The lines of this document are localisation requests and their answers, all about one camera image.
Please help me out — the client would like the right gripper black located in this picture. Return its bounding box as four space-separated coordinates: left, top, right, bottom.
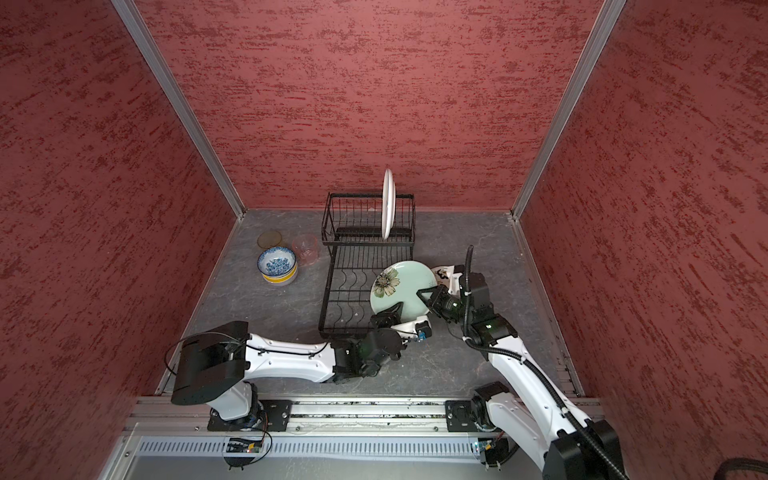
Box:
415 283 472 324

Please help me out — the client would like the black corrugated cable hose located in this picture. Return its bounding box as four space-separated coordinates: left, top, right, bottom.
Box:
460 244 631 480

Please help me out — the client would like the yellow bowl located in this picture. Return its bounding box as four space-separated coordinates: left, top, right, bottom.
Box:
263 268 298 281

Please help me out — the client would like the right circuit board connector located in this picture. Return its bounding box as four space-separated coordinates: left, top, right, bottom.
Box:
476 437 513 470

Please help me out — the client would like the pale green plate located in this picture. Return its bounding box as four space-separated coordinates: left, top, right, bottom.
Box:
370 260 437 322

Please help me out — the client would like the circuit board connector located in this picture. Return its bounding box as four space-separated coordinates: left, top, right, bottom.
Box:
223 438 270 470
476 437 513 470

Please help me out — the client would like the aluminium rail front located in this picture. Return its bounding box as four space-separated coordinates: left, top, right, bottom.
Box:
122 395 612 437

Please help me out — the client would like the amber transparent cup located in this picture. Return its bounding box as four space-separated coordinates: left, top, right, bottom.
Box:
257 230 283 251

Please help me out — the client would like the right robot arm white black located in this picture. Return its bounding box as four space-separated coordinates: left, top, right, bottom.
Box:
417 266 628 479

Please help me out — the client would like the right corner aluminium profile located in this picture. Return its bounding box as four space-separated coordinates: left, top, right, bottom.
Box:
511 0 626 222

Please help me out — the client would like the white floral plate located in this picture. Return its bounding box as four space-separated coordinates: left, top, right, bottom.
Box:
381 169 396 240

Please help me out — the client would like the left circuit board connector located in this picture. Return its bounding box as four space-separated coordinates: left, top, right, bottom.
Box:
223 438 270 470

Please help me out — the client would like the white blue floral bowl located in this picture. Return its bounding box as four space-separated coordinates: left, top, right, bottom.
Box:
257 246 296 277

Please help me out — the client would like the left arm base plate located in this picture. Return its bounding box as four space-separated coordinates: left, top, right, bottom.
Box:
207 400 293 433

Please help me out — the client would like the pink transparent cup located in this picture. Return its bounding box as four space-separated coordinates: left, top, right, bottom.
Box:
291 234 319 267

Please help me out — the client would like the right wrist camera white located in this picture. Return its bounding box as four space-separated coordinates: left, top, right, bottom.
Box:
446 265 467 297

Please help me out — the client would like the white slotted cable duct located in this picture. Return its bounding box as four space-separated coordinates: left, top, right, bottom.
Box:
136 436 479 463

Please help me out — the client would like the black wire dish rack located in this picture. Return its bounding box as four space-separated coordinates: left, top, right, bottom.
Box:
318 193 415 340

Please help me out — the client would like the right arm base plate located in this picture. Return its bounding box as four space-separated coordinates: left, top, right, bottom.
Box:
444 397 496 432

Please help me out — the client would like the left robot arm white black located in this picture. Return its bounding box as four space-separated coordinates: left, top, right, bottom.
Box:
171 302 432 431

